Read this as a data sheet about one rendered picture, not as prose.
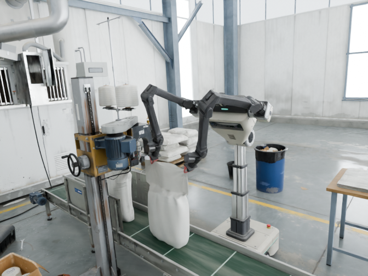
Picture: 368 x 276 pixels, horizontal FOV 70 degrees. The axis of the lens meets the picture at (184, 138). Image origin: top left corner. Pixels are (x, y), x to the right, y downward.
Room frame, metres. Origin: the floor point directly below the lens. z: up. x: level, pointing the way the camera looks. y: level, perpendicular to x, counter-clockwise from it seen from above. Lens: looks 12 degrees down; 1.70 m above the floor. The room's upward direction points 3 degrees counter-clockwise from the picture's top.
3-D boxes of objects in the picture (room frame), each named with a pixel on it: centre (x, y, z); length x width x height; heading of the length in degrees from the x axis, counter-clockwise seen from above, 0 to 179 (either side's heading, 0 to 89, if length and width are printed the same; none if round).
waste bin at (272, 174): (3.81, -1.28, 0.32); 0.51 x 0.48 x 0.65; 138
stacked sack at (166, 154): (5.13, 0.27, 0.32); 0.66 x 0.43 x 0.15; 140
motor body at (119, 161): (1.89, 0.50, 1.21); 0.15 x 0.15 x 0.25
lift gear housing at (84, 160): (1.92, 0.77, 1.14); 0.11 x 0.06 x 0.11; 48
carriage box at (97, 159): (2.07, 0.66, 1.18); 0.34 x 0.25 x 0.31; 138
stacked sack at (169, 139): (5.13, 0.26, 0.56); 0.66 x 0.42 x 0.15; 138
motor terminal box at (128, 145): (1.86, 0.40, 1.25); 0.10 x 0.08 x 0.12; 163
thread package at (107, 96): (2.18, 0.60, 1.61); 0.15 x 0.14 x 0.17; 48
